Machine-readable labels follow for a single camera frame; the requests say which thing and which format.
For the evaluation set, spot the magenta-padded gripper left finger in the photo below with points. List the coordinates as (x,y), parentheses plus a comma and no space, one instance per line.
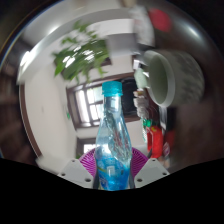
(75,171)

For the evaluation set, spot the pale green patterned cup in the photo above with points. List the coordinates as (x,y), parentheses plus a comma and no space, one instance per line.
(186,80)

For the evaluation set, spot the brown glazed double door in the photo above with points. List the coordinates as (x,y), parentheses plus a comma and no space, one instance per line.
(83,106)

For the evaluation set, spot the black chair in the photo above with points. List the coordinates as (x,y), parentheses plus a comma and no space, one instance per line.
(130,96)

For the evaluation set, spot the pale green booklet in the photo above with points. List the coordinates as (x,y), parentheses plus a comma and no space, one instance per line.
(140,78)

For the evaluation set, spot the red plastic box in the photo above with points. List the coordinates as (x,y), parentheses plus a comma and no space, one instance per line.
(155,141)

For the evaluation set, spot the brown framed window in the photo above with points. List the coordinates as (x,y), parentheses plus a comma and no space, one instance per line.
(88,148)

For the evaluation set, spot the clear blue-capped water bottle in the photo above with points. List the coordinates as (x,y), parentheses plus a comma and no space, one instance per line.
(111,156)

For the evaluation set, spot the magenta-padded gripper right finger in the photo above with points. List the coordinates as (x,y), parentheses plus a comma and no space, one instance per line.
(151,171)

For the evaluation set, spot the potted plant in white pot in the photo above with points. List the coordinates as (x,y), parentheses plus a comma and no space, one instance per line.
(83,56)

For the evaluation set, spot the printed paper sheet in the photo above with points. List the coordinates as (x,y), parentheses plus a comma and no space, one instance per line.
(143,26)

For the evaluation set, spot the dark tray of white cups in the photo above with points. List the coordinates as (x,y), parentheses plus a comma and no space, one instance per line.
(141,103)

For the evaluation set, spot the green exit sign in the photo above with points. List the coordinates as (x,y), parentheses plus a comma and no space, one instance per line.
(68,115)

